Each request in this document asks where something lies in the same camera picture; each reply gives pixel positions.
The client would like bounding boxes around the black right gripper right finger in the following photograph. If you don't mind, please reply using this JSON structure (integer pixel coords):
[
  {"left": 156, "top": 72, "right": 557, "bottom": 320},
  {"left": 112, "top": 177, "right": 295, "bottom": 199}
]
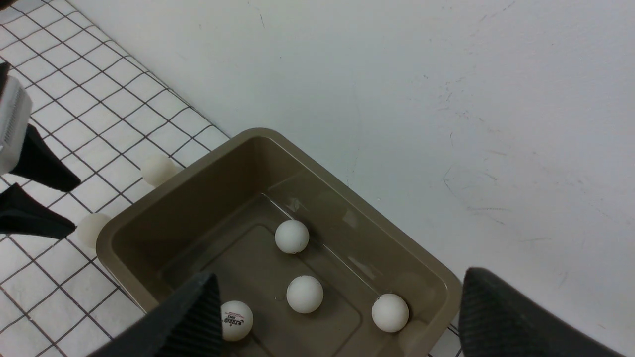
[{"left": 458, "top": 267, "right": 618, "bottom": 357}]

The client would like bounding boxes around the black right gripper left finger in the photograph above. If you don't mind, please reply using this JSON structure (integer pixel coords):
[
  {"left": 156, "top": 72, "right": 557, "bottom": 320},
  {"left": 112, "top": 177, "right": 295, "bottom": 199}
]
[{"left": 91, "top": 272, "right": 224, "bottom": 357}]

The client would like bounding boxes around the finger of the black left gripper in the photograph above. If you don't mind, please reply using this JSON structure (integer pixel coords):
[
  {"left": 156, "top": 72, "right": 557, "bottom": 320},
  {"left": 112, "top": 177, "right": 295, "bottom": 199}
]
[
  {"left": 0, "top": 184, "right": 76, "bottom": 239},
  {"left": 10, "top": 124, "right": 81, "bottom": 193}
]

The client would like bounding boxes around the white printed ping-pong ball front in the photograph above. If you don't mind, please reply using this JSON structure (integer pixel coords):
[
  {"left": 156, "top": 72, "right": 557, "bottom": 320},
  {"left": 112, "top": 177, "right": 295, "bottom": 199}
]
[{"left": 221, "top": 300, "right": 254, "bottom": 342}]

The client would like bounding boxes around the white printed ping-pong ball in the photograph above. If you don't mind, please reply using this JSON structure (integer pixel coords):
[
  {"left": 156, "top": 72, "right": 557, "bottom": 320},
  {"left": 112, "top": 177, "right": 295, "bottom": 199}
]
[
  {"left": 371, "top": 293, "right": 410, "bottom": 334},
  {"left": 221, "top": 300, "right": 254, "bottom": 342}
]

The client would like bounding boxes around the white checkered tablecloth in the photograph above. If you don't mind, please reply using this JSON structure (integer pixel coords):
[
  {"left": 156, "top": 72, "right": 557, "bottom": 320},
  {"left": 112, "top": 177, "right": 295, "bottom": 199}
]
[{"left": 0, "top": 0, "right": 227, "bottom": 357}]

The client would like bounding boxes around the olive green plastic bin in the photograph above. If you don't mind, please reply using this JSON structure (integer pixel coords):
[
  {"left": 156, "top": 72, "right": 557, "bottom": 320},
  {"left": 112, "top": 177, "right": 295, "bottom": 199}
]
[{"left": 97, "top": 128, "right": 462, "bottom": 357}]

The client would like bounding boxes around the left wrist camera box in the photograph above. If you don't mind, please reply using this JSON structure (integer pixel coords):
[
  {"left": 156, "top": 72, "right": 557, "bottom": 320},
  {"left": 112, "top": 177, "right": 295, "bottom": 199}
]
[{"left": 0, "top": 62, "right": 32, "bottom": 175}]

